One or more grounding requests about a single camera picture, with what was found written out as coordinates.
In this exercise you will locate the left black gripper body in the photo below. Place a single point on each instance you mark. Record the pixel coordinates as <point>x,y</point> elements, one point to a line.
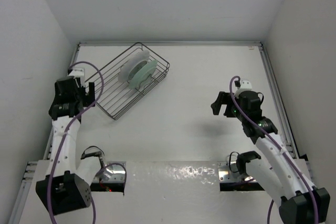
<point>80,95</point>

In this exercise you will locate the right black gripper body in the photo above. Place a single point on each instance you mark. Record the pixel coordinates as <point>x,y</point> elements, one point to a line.
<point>238,114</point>

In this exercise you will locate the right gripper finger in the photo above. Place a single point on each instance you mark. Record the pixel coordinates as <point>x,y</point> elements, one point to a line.
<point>223,98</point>
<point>229,109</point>

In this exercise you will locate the red and teal plate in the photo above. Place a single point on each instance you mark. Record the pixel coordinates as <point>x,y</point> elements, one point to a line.
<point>132,66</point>

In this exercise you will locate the green flower plate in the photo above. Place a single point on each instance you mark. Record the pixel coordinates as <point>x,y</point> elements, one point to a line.
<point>143,74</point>

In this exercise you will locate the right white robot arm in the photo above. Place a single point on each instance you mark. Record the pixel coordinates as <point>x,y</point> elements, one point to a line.
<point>298,199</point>

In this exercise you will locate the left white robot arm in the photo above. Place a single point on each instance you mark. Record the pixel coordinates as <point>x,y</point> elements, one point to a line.
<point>66,186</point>

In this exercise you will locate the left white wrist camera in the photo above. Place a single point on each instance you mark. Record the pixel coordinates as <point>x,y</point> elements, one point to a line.
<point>79,73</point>

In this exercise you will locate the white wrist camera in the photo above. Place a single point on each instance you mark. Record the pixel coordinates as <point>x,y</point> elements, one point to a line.
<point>242,86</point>
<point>79,73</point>

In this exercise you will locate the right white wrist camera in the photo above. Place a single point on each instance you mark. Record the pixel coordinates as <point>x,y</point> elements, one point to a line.
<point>242,86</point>

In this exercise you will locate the wire dish rack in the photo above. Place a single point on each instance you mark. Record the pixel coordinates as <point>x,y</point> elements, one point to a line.
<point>117,98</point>

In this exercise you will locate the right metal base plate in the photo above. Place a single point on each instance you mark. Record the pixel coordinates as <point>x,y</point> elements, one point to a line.
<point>227,173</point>

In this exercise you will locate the metal base plate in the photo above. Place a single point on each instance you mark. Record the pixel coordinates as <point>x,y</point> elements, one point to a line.
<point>114,172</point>
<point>227,173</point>

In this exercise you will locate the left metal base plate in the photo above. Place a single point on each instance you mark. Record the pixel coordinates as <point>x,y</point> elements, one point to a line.
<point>114,172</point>

